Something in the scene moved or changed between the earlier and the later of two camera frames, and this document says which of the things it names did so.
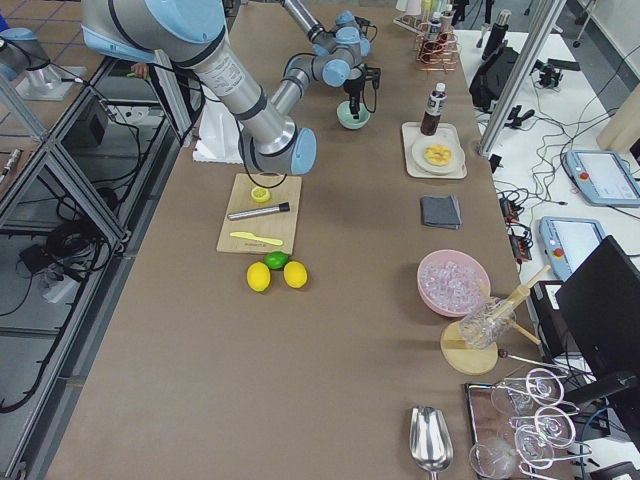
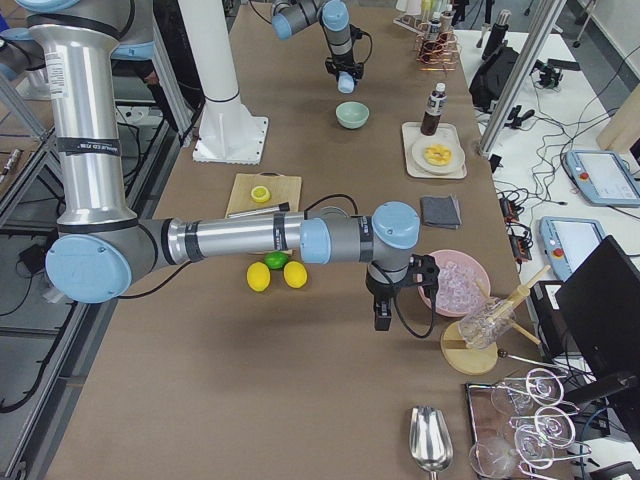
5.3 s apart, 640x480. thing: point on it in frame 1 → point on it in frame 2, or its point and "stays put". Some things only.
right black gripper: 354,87 → 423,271
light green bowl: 345,117 stays put
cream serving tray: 438,156 stays put
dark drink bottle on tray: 430,121 stays put
